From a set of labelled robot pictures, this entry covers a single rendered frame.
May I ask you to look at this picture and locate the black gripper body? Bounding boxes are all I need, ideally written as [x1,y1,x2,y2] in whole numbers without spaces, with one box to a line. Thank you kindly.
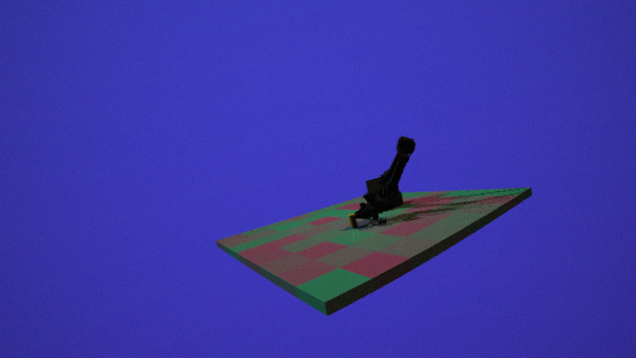
[360,201,384,221]

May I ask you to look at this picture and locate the yellow cylinder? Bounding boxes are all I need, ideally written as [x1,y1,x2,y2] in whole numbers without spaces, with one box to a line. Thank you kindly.
[348,214,358,229]

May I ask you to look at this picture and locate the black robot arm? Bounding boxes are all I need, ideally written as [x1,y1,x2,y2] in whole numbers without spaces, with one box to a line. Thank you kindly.
[363,136,416,211]

